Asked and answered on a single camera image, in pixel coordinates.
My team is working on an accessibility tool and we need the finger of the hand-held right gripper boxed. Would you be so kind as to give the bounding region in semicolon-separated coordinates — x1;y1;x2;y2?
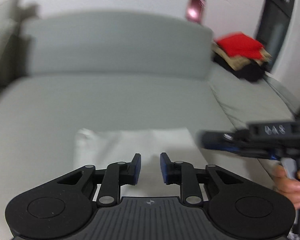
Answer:
197;129;278;160

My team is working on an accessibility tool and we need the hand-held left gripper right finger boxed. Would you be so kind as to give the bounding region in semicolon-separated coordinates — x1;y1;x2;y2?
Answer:
160;152;243;207

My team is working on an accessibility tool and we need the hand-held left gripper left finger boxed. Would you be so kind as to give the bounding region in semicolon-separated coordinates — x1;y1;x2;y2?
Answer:
57;153;142;207

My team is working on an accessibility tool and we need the white garment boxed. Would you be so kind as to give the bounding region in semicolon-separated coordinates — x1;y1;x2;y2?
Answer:
74;127;208;198

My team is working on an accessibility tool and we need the person's right hand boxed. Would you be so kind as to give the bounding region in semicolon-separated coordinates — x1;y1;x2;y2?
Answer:
272;163;300;209

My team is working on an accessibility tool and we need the black folded garment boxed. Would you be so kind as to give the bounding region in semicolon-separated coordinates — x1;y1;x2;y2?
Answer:
212;55;269;82

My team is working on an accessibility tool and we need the tan folded garment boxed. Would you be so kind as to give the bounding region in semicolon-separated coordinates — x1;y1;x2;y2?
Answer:
212;41;273;71

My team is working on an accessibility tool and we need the grey sofa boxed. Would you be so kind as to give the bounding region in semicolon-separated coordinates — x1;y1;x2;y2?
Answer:
0;10;300;205

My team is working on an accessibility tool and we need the red folded garment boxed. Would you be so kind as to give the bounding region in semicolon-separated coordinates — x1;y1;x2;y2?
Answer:
215;32;264;58

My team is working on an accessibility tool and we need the dark window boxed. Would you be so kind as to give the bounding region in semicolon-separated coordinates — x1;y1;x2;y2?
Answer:
253;0;298;73

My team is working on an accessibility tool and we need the pink smartphone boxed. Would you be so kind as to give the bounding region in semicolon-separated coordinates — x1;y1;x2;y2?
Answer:
185;0;207;23

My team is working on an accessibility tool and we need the large grey pillow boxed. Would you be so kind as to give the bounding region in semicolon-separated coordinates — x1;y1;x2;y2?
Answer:
0;0;27;90

